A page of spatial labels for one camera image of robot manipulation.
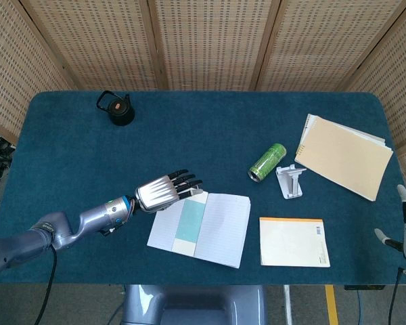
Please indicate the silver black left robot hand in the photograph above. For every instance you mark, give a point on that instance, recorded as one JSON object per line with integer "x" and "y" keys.
{"x": 157, "y": 194}

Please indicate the blue white tasselled bookmark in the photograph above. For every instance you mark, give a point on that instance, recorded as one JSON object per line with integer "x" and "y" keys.
{"x": 190, "y": 221}

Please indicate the blue felt table cover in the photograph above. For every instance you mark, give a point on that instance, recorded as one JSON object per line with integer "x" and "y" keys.
{"x": 196, "y": 142}

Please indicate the open lined notebook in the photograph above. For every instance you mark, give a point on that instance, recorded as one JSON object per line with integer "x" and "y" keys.
{"x": 223, "y": 230}

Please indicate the black cast iron teapot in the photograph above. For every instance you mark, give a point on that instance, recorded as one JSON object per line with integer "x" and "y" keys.
{"x": 121, "y": 113}

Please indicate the kraft spiral notebook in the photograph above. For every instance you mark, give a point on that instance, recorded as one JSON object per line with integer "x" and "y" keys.
{"x": 345, "y": 159}

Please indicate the yellow floor tape strip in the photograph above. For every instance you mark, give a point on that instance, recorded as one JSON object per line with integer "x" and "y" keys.
{"x": 331, "y": 304}

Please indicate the grey blue robot torso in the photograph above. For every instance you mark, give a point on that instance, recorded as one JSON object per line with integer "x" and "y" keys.
{"x": 189, "y": 304}

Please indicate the green drink can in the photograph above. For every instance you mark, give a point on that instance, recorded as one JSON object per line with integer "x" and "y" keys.
{"x": 268, "y": 162}

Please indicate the cream notepad orange edge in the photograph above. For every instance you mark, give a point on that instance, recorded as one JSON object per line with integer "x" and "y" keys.
{"x": 292, "y": 242}

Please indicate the white folding phone stand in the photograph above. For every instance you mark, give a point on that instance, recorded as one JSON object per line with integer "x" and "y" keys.
{"x": 289, "y": 184}

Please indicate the white table leg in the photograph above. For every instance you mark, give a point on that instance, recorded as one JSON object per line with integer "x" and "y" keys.
{"x": 287, "y": 304}

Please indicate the woven bamboo folding screen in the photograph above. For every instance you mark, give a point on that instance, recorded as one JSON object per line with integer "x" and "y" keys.
{"x": 206, "y": 40}

